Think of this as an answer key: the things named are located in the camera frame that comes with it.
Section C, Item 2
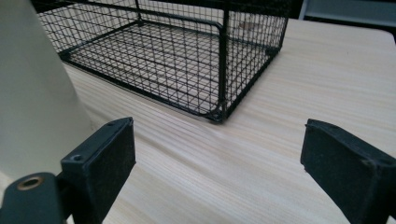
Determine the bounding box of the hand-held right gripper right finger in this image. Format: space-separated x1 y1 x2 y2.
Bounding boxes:
300 118 396 224

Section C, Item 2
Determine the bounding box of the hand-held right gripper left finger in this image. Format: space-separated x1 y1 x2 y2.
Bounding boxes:
60 117 137 224

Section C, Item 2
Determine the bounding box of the grey shelf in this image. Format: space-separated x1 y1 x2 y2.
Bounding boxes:
299 0 396 28

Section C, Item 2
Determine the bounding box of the black wire mesh basket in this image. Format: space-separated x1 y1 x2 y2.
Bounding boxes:
31 0 301 123

